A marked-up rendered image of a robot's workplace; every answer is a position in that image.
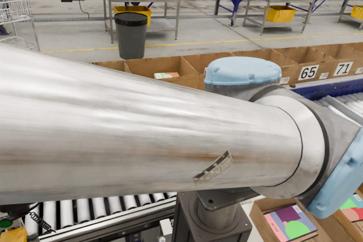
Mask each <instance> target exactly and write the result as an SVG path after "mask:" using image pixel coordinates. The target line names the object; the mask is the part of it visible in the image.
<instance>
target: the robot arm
mask: <svg viewBox="0 0 363 242"><path fill-rule="evenodd" d="M281 76H282V74H281V68H280V67H279V66H278V65H276V64H275V63H273V62H270V61H266V60H264V59H260V58H253V57H225V58H220V59H216V60H214V61H213V62H211V63H210V64H209V66H208V67H207V72H206V77H205V79H204V90H203V91H202V90H197V89H193V88H189V87H185V86H181V85H177V84H172V83H168V82H164V81H160V80H156V79H152V78H147V77H143V76H139V75H134V74H131V73H127V72H122V71H118V70H114V69H109V68H105V67H102V66H97V65H93V64H88V63H84V62H79V61H76V60H72V59H67V58H63V57H59V56H54V55H50V54H47V53H42V52H38V51H33V50H29V49H25V48H20V47H17V46H13V45H9V44H4V43H0V205H9V204H23V203H37V202H45V201H60V200H74V199H89V198H103V197H117V196H131V195H140V194H154V193H168V192H183V191H197V190H211V189H214V190H217V191H221V192H227V193H240V192H245V191H248V190H251V189H252V190H254V191H256V192H257V193H258V194H260V195H262V196H265V197H268V198H273V199H287V198H293V199H295V200H296V201H297V202H298V203H299V204H300V205H301V206H302V207H304V208H305V210H306V211H307V212H310V213H311V214H313V215H314V216H315V217H316V218H319V219H324V218H327V217H329V216H331V215H332V214H333V213H334V212H336V211H337V210H338V209H339V208H340V207H341V206H342V205H343V204H344V203H345V202H346V201H347V200H348V199H349V198H350V197H351V195H352V194H353V193H354V192H355V191H356V190H357V188H358V187H359V186H360V185H361V183H362V182H363V126H359V125H356V124H354V123H353V122H351V121H349V120H347V119H345V118H343V117H341V116H339V115H338V114H336V113H334V112H332V111H330V110H328V109H326V108H324V107H322V106H320V105H318V104H316V103H314V102H312V101H310V100H309V99H307V98H305V97H303V96H301V95H299V94H297V93H295V92H293V91H291V90H289V89H287V88H285V87H283V86H281V85H279V81H280V78H281Z"/></svg>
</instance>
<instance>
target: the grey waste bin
mask: <svg viewBox="0 0 363 242"><path fill-rule="evenodd" d="M114 17H115V25H116V32H117V40H118V48H119V55H120V57H121V58H122V59H125V60H129V59H142V58H144V52H145V41H146V29H147V20H148V17H147V15H145V14H141V13H137V12H120V13H117V14H115V15H114Z"/></svg>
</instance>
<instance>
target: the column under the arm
mask: <svg viewBox="0 0 363 242"><path fill-rule="evenodd" d="M198 204H199V199H198V198H197V196H196V194H195V192H194V191H183V192H177V196H176V205H175V211H174V220H173V229H172V233H170V234H167V235H164V236H160V237H157V242H247V241H248V238H249V236H250V234H251V231H252V227H253V226H252V223H251V222H250V220H249V218H248V216H247V215H246V213H245V211H244V209H243V208H242V206H241V204H240V203H238V204H237V208H236V212H235V216H234V220H233V222H232V224H231V225H230V226H228V227H224V228H223V229H215V228H211V227H208V226H207V225H205V224H204V223H203V222H202V221H201V220H200V218H199V216H198Z"/></svg>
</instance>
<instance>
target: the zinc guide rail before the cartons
mask: <svg viewBox="0 0 363 242"><path fill-rule="evenodd" d="M356 79H363V75H355V76H347V77H340V78H332V79H325V80H318V81H313V82H306V83H298V84H295V85H296V87H295V88H292V87H290V86H289V85H283V87H285V88H287V89H289V90H292V89H298V88H306V87H310V86H317V85H324V84H331V83H338V82H345V81H349V80H356Z"/></svg>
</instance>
